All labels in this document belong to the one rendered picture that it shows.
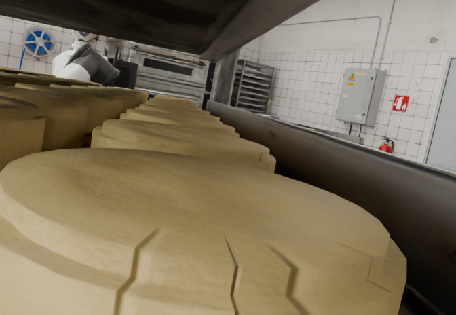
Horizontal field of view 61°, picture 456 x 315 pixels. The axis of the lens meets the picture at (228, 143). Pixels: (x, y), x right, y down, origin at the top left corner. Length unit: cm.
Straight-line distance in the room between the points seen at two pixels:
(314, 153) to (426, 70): 485
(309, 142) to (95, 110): 11
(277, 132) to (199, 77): 520
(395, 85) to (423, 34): 64
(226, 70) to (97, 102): 40
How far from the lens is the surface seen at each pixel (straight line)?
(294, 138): 18
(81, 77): 132
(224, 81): 60
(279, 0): 21
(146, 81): 511
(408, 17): 532
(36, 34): 570
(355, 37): 572
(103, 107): 21
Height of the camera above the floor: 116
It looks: 7 degrees down
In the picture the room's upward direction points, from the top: 10 degrees clockwise
